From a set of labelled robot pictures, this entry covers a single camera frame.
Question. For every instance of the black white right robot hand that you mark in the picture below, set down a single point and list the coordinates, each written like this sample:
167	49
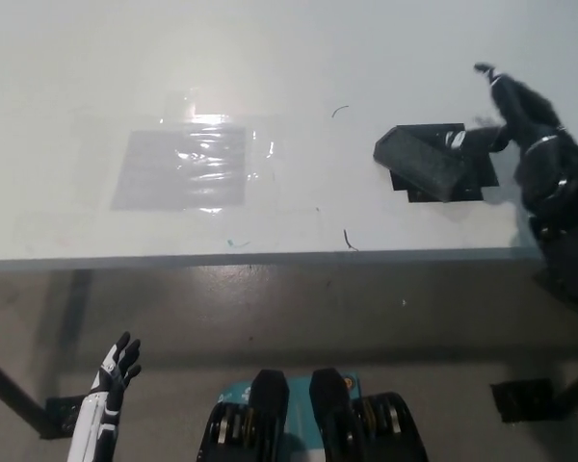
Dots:
525	113

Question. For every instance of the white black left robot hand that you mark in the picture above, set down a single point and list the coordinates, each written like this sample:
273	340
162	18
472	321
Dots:
98	414

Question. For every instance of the dark grey whiteboard eraser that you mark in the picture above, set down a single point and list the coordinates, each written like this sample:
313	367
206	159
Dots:
416	161

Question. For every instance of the black tape mark patch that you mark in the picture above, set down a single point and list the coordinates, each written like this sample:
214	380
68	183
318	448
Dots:
479	175

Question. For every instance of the grey rectangular sheet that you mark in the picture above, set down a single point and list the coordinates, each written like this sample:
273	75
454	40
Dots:
173	173

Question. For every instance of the clear plastic film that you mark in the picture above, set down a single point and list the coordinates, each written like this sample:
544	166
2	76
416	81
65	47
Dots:
264	151

